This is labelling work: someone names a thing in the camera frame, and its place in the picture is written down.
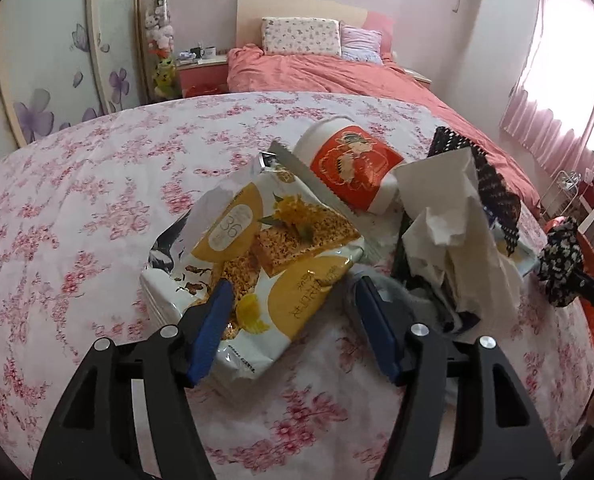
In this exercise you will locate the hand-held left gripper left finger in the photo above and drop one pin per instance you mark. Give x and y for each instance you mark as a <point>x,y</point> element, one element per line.
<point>211,330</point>

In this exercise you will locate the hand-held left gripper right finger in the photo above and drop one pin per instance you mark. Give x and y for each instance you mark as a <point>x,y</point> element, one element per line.
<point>374,325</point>

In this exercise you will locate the black floral cloth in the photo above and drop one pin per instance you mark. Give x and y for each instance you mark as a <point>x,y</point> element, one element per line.
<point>559,260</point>

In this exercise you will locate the yellow white snack bag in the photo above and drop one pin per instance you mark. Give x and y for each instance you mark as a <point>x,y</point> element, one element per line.
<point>277,245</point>

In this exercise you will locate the white tissue paper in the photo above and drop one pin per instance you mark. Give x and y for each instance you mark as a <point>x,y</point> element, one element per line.
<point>452,210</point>

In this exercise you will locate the black dotted wrapper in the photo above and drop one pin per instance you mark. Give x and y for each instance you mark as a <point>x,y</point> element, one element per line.
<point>497,190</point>

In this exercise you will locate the red white paper cup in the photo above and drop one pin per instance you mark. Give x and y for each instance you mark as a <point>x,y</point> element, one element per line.
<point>352,165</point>

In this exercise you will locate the pink floral quilt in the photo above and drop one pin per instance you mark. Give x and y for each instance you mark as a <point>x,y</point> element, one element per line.
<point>102,200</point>

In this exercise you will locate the pink curtain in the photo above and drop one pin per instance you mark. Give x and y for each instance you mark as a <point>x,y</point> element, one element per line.
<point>562,70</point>

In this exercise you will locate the pink nightstand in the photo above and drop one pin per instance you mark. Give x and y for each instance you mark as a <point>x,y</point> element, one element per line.
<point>204,77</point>

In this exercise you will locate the salmon duvet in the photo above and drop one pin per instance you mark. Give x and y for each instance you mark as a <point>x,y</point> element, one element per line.
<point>327,75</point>

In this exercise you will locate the white mug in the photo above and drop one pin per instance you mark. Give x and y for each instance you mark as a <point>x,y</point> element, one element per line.
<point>210,52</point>

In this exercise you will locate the striped pink pillow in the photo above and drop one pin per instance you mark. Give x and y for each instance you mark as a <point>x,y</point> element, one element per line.
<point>362,45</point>

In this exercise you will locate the hanging bag of plush toys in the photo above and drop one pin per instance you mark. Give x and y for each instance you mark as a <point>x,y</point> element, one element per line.
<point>161,40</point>

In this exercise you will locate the floral white pillow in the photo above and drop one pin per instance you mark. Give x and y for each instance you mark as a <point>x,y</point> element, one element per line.
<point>302,35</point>

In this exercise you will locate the plain pink pillow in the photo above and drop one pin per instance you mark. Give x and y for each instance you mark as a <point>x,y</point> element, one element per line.
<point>383,22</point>

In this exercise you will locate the wardrobe with purple flowers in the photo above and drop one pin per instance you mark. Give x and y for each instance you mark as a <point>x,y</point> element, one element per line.
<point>42,60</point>

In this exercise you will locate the beige headboard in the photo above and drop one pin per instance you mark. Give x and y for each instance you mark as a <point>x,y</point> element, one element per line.
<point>297,7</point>

